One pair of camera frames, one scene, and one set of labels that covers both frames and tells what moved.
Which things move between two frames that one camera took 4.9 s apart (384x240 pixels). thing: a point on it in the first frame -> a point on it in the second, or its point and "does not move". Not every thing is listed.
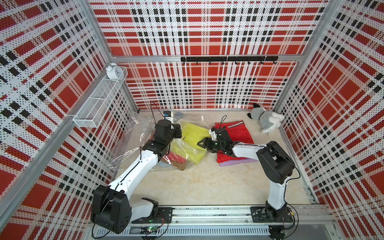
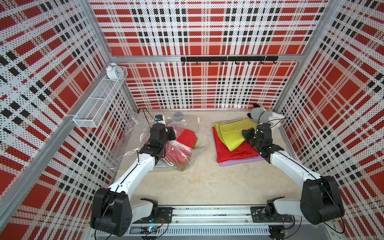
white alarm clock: x=113 y=72 does not move
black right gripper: x=206 y=144 -> x=248 y=132
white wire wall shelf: x=93 y=111 does not move
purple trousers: x=240 y=161 does not move
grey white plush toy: x=269 y=121 does not move
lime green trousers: x=187 y=145 -> x=230 y=131
